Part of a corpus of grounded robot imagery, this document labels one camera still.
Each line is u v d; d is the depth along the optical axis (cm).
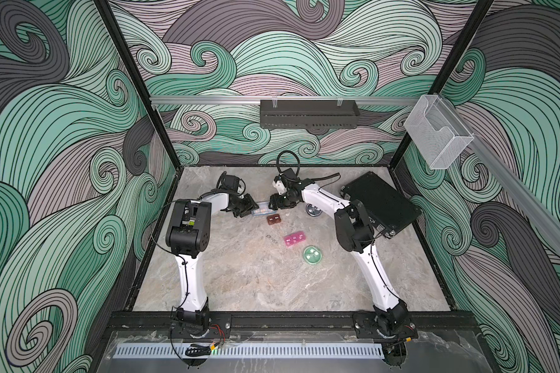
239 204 90
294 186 82
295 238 93
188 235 55
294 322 75
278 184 96
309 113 97
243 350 70
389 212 97
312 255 88
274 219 98
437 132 79
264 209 102
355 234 62
